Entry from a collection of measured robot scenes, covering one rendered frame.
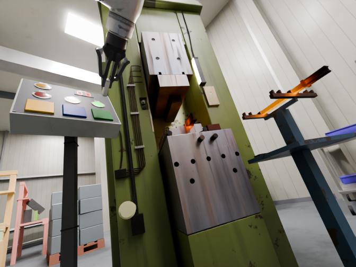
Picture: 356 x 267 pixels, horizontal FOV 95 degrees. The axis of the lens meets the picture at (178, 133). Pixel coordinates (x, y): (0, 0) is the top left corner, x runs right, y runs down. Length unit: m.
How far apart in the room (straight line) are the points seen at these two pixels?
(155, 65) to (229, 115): 0.63
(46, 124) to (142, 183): 0.53
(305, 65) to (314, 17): 0.94
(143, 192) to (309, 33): 4.41
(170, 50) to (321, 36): 3.69
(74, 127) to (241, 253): 0.85
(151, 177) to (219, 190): 0.38
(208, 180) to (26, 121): 0.73
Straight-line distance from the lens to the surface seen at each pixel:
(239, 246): 0.89
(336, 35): 4.54
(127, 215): 0.51
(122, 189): 0.96
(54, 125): 0.72
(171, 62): 1.22
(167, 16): 1.89
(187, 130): 0.94
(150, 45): 1.31
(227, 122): 1.26
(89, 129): 0.73
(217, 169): 0.86
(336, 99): 4.13
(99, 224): 4.25
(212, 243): 0.83
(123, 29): 0.69
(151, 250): 0.98
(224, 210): 0.85
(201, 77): 1.36
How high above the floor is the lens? 0.63
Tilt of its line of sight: 20 degrees up
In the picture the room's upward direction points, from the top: 13 degrees counter-clockwise
